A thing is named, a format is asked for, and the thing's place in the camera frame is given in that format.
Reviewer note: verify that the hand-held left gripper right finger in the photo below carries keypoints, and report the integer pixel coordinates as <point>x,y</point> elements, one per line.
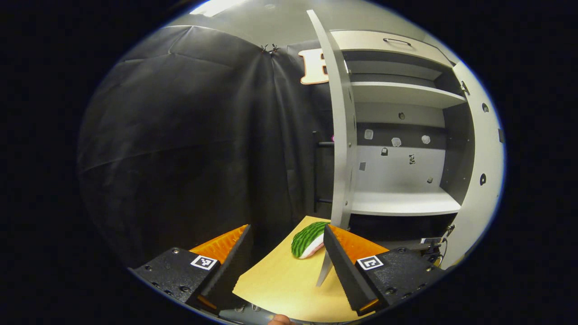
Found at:
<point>343,271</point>

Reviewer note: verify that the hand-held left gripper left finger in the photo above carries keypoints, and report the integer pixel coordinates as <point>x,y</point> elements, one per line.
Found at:
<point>228,271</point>

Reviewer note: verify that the grey white shoe cabinet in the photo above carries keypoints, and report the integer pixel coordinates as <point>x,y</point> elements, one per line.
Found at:
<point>397,171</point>

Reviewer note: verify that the white cabinet door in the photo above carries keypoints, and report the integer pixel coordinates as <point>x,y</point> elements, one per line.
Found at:
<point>341,135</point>
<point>487,144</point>

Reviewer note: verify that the silver door hinge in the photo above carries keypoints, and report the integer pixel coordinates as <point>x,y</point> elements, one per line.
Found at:
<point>464,88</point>
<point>450,230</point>

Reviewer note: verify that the white cabinet shelf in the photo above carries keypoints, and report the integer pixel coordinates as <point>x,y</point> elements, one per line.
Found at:
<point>397,94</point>

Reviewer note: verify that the white cabinet drawer front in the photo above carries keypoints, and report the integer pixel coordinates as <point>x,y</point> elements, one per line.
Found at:
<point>370,43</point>

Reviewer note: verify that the watermelon slice toy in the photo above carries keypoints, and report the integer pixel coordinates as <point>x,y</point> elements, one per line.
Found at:
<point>305,239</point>

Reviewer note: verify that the black backdrop cloth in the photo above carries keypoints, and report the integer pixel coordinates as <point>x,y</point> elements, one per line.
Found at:
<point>180,135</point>

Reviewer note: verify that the metal spring clips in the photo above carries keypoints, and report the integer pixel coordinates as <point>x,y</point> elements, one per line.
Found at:
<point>270,48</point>

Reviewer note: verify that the black metal frame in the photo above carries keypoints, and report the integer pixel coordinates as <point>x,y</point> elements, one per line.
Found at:
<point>314,171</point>

